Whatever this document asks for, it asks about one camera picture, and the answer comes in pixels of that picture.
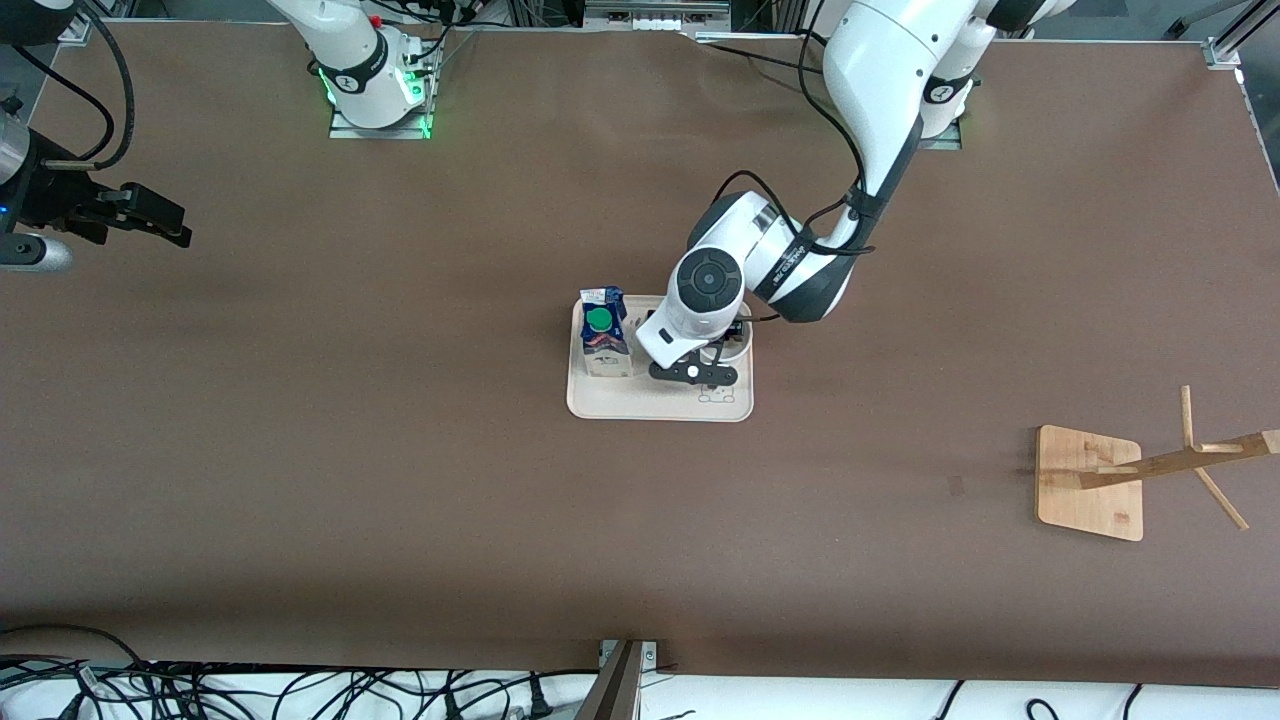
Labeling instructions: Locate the blue milk carton green cap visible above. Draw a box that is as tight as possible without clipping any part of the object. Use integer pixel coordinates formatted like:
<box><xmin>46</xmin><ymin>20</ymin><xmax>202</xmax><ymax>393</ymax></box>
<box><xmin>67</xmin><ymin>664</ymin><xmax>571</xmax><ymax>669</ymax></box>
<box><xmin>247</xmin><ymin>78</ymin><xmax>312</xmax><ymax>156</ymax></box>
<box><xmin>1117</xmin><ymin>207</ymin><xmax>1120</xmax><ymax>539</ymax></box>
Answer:
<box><xmin>579</xmin><ymin>286</ymin><xmax>635</xmax><ymax>379</ymax></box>

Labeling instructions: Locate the wooden cup rack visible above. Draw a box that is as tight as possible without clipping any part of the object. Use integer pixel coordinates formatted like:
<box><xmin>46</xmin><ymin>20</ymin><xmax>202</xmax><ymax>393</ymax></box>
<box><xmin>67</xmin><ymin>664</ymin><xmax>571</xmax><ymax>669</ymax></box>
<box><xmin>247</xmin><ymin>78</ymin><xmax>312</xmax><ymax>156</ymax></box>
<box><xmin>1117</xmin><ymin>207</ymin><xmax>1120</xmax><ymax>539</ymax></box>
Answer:
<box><xmin>1035</xmin><ymin>385</ymin><xmax>1280</xmax><ymax>543</ymax></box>

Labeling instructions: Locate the cream rabbit print tray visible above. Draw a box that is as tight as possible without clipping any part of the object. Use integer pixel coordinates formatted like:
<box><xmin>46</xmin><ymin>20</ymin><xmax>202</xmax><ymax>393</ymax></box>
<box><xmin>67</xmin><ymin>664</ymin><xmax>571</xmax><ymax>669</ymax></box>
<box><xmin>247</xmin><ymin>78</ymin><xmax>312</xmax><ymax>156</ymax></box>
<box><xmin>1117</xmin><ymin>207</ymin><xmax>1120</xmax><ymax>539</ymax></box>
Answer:
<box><xmin>566</xmin><ymin>295</ymin><xmax>755</xmax><ymax>423</ymax></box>

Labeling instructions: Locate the white power strip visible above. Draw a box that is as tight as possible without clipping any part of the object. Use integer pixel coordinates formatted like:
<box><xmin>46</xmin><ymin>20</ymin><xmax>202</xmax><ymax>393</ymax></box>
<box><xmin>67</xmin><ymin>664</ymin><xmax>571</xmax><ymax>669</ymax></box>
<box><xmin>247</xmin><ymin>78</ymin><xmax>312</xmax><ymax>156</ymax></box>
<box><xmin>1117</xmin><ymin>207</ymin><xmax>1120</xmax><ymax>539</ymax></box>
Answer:
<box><xmin>583</xmin><ymin>0</ymin><xmax>732</xmax><ymax>31</ymax></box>

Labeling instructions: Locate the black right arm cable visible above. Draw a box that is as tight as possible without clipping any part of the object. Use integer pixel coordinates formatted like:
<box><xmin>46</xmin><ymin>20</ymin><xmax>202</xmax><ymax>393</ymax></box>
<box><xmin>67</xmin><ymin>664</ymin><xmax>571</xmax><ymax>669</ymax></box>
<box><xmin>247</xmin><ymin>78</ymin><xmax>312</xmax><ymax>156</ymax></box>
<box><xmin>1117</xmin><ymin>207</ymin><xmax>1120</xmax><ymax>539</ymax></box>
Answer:
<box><xmin>40</xmin><ymin>0</ymin><xmax>138</xmax><ymax>172</ymax></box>
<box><xmin>8</xmin><ymin>44</ymin><xmax>117</xmax><ymax>164</ymax></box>

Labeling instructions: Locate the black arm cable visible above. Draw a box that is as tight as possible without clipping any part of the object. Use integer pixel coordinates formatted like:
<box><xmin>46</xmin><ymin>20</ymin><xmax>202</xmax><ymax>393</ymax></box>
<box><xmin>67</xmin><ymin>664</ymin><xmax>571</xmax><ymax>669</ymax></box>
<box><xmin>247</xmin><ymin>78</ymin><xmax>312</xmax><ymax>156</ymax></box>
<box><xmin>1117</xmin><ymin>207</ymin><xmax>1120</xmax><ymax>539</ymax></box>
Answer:
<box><xmin>8</xmin><ymin>44</ymin><xmax>117</xmax><ymax>164</ymax></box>
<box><xmin>40</xmin><ymin>0</ymin><xmax>138</xmax><ymax>172</ymax></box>
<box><xmin>712</xmin><ymin>0</ymin><xmax>883</xmax><ymax>326</ymax></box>

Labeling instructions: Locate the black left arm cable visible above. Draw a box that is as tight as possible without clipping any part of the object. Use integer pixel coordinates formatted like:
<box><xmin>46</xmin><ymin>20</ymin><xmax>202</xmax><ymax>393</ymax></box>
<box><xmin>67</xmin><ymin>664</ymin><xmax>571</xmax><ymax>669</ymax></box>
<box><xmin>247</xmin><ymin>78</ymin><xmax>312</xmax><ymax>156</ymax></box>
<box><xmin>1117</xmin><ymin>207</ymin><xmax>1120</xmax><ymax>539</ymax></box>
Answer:
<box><xmin>712</xmin><ymin>0</ymin><xmax>883</xmax><ymax>326</ymax></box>

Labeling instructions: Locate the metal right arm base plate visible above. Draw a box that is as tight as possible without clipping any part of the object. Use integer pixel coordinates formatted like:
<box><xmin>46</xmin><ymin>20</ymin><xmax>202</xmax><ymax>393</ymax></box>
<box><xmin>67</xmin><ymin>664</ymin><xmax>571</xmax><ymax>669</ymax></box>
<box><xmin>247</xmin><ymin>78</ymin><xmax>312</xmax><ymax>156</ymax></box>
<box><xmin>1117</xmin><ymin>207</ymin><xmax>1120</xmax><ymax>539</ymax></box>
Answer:
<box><xmin>328</xmin><ymin>40</ymin><xmax>435</xmax><ymax>140</ymax></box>

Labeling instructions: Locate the silver pole mounting bracket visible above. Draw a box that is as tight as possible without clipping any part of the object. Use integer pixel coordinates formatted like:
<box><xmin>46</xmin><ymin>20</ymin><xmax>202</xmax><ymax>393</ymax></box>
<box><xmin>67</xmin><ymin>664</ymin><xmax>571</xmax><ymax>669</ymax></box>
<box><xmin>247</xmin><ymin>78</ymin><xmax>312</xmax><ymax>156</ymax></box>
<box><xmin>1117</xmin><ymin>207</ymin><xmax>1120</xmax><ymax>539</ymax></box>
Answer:
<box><xmin>598</xmin><ymin>639</ymin><xmax>659</xmax><ymax>670</ymax></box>

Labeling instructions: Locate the black base power cable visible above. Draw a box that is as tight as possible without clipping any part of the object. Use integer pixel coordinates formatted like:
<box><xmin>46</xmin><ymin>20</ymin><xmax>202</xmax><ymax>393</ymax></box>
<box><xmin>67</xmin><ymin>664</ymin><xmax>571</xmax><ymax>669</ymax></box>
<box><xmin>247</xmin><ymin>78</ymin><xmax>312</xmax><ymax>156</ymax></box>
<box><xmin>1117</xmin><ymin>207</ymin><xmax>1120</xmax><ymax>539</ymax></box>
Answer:
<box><xmin>698</xmin><ymin>40</ymin><xmax>826</xmax><ymax>76</ymax></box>

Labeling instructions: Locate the grey aluminium camera pole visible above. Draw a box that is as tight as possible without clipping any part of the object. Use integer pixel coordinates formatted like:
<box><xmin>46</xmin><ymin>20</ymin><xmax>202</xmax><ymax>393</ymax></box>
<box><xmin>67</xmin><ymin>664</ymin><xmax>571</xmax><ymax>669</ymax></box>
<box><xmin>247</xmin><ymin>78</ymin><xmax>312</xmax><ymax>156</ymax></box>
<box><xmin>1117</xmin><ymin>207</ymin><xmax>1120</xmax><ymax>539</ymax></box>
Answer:
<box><xmin>573</xmin><ymin>640</ymin><xmax>643</xmax><ymax>720</ymax></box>

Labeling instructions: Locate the thick black floor cable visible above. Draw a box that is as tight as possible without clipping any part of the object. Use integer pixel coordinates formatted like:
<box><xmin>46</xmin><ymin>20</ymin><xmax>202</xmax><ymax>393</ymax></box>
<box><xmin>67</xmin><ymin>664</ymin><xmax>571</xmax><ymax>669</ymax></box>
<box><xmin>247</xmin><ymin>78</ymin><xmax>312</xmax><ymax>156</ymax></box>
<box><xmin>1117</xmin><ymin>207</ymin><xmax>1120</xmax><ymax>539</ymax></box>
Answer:
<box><xmin>0</xmin><ymin>624</ymin><xmax>156</xmax><ymax>720</ymax></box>

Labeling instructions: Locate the aluminium frame profile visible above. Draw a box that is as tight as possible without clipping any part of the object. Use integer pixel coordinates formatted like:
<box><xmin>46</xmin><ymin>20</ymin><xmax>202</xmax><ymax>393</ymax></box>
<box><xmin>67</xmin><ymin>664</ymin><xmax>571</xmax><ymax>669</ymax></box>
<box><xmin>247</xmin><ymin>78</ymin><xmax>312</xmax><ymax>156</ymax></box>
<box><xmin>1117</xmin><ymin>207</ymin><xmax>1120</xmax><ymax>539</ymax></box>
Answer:
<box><xmin>1163</xmin><ymin>0</ymin><xmax>1280</xmax><ymax>69</ymax></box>

